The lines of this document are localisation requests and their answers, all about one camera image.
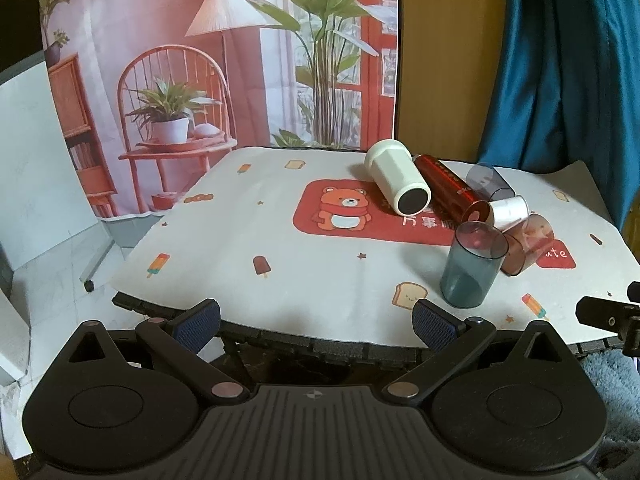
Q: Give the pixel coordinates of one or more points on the red metallic cup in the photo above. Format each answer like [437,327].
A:
[450,185]

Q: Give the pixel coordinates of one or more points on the grey transparent cup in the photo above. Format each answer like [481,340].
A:
[492,180]

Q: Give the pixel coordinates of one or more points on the large white cup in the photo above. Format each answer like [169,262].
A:
[395,175]

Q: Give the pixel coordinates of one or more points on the brown transparent cup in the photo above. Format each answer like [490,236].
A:
[530,247]

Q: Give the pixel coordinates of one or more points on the printed bear tablecloth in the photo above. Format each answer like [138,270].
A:
[300,270]

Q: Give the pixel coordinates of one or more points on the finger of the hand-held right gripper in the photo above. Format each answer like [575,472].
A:
[607,316]

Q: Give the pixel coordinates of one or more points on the printed room wall backdrop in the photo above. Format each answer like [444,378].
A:
[200,20]

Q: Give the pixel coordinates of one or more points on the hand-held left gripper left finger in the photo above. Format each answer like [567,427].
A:
[196,326]

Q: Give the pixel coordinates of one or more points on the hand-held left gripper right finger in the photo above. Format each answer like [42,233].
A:
[436,327]

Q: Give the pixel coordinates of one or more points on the black foam mat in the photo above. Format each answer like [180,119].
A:
[280,340]

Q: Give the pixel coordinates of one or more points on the blue fluffy rug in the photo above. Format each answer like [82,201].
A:
[620,400]

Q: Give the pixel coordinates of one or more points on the white board on wheels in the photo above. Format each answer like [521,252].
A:
[45,160]

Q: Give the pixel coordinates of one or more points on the small white cup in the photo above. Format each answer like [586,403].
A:
[510,209]

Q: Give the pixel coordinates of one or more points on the teal curtain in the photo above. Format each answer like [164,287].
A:
[555,60]

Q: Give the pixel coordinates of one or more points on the blue-grey transparent cup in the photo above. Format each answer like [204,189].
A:
[467,272]

